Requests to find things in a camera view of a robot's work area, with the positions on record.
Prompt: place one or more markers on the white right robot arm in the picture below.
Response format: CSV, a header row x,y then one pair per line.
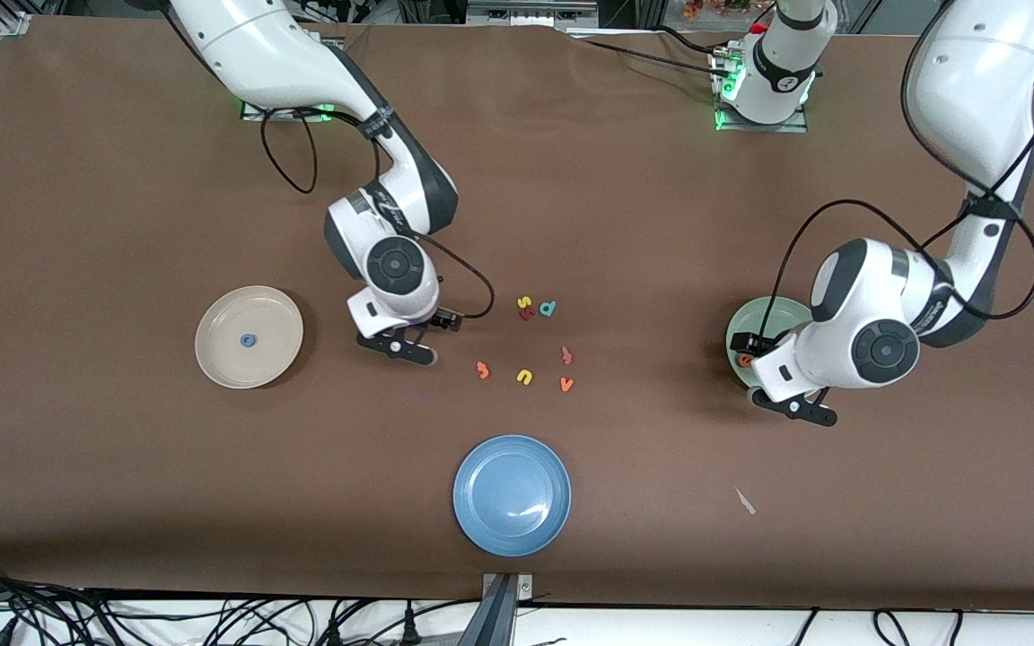
x,y
257,45

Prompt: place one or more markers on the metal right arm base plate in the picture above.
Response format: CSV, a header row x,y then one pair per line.
x,y
302,115

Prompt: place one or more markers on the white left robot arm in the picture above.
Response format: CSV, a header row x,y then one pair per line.
x,y
975,72

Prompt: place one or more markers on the white paper scrap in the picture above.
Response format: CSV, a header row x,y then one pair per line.
x,y
744,501

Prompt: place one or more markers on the green round plate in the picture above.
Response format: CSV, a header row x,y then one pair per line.
x,y
782,316

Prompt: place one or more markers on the grey power strip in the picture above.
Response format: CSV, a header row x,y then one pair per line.
x,y
526,13

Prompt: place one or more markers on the blue round plate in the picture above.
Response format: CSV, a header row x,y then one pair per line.
x,y
512,495

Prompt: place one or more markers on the grey metal camera bracket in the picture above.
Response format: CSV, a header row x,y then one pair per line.
x,y
503,610

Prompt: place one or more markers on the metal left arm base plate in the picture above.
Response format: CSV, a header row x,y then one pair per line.
x,y
750,127

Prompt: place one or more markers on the orange flower decoration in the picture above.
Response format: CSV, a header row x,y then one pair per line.
x,y
714,7

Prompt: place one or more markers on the beige round plate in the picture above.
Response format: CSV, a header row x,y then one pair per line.
x,y
249,314

